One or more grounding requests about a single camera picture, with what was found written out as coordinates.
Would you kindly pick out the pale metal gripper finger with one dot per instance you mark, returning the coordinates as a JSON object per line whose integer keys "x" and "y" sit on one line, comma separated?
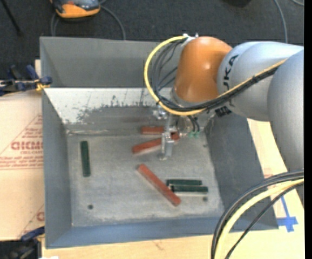
{"x": 163, "y": 147}
{"x": 170, "y": 146}

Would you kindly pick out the red-brown flat block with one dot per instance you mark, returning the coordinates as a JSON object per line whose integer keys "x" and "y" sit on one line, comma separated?
{"x": 145, "y": 146}
{"x": 158, "y": 183}
{"x": 151, "y": 130}

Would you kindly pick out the grey metal bin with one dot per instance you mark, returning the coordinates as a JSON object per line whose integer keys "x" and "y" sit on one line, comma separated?
{"x": 118, "y": 196}

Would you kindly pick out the brown cardboard board red print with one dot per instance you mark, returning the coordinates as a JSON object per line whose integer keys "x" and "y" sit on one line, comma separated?
{"x": 15, "y": 133}

